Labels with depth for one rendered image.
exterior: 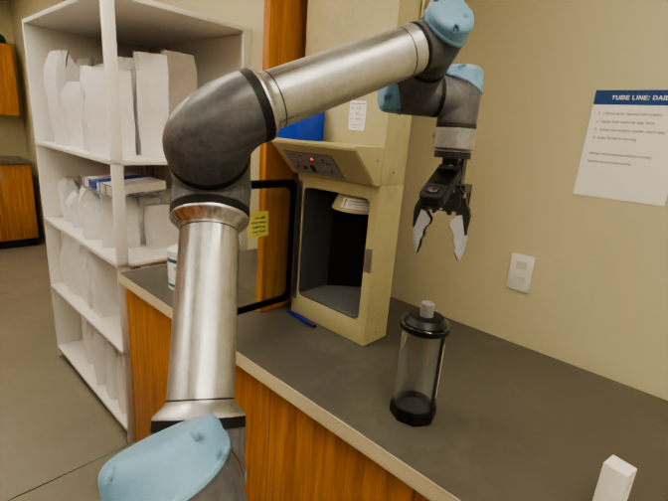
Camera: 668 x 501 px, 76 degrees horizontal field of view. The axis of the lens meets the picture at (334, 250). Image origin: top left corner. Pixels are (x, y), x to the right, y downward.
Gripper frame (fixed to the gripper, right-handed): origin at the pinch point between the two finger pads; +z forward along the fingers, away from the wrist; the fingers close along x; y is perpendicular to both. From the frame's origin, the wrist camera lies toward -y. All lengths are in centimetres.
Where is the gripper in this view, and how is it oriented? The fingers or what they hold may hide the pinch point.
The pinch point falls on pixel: (435, 252)
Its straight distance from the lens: 88.4
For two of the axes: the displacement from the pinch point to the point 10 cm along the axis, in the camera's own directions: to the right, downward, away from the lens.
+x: -8.6, -1.8, 4.8
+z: -0.7, 9.7, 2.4
